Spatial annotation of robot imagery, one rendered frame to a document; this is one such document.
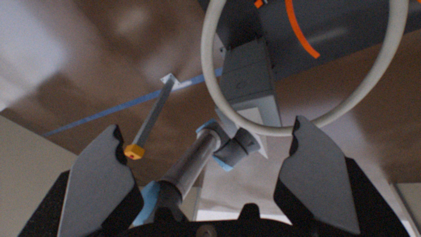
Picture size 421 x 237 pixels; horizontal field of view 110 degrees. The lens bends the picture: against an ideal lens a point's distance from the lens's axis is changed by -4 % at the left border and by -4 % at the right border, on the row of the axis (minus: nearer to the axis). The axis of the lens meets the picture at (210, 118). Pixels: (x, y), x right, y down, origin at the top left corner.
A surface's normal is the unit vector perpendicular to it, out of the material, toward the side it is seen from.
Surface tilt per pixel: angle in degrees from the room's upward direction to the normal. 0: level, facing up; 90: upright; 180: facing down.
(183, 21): 0
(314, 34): 0
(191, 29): 0
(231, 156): 54
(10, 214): 90
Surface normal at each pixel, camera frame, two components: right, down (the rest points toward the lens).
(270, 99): -0.15, 0.75
